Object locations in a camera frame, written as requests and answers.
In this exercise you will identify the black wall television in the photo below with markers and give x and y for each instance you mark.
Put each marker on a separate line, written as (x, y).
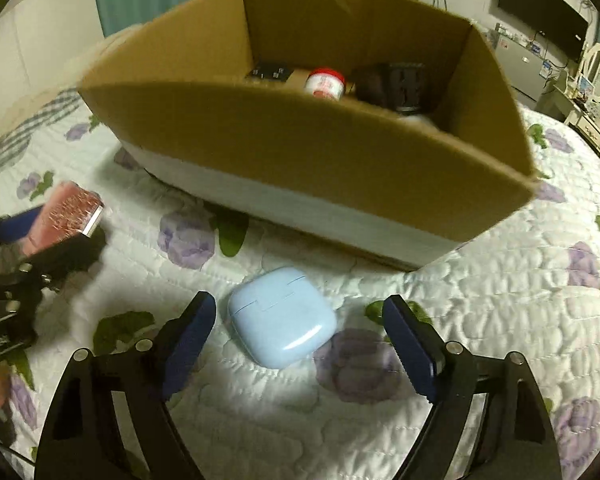
(555, 20)

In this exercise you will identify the light blue earbuds case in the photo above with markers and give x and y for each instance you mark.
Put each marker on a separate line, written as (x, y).
(280, 317)

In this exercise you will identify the red capped white bottle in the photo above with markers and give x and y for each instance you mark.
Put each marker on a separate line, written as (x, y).
(325, 83)

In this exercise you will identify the silver mini fridge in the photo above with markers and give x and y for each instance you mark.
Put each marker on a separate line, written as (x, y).
(522, 69)

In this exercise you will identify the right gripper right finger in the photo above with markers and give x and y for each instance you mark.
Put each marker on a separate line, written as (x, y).
(515, 438)

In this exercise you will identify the brown cardboard box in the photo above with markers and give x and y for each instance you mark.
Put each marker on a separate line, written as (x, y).
(177, 94)

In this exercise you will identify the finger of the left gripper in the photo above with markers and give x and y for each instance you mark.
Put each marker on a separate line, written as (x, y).
(51, 267)
(13, 228)

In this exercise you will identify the white pink carton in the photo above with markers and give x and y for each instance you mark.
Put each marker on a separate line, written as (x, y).
(71, 210)

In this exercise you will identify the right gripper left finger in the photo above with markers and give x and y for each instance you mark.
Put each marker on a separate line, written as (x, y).
(81, 438)

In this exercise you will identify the black box item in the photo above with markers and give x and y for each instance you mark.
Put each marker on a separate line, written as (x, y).
(400, 87)

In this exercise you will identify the white hair dryer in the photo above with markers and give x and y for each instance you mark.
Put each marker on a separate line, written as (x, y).
(417, 121)

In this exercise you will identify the floral white quilt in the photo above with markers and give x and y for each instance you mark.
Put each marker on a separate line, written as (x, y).
(149, 334)

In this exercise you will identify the black remote control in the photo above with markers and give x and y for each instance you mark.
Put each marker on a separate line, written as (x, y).
(271, 72)

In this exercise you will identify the white dressing table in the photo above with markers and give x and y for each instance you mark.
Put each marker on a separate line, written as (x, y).
(556, 105)

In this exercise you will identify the grey checkered bed sheet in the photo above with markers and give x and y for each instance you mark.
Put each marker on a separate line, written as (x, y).
(14, 143)

